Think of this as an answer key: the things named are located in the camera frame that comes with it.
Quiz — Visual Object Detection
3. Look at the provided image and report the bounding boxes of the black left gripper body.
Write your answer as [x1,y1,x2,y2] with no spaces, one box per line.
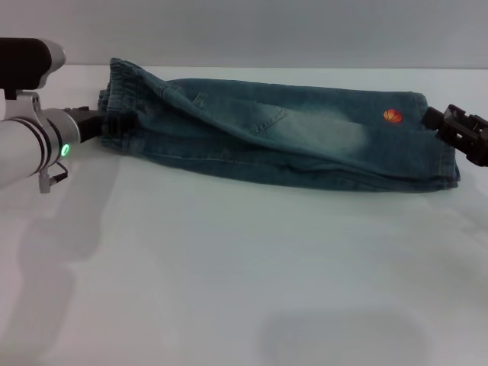
[62,106,104,144]

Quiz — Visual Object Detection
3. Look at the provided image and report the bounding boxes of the black left arm cable plug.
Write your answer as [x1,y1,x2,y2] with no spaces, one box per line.
[37,162,70,194]

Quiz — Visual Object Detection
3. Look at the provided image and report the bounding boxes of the blue denim shorts with print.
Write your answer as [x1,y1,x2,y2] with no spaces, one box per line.
[97,56,461,194]

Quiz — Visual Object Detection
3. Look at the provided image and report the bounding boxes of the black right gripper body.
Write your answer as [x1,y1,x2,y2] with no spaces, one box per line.
[434,103,488,167]

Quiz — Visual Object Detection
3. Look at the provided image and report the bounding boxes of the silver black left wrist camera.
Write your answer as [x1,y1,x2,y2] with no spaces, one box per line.
[0,37,67,101]

